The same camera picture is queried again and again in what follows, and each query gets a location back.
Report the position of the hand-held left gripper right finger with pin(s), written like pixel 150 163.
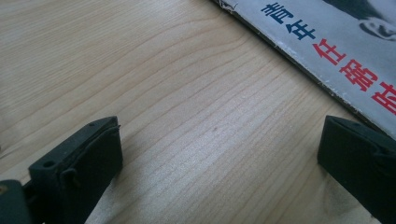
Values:
pixel 361 155

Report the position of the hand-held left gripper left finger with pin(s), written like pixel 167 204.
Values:
pixel 77 168

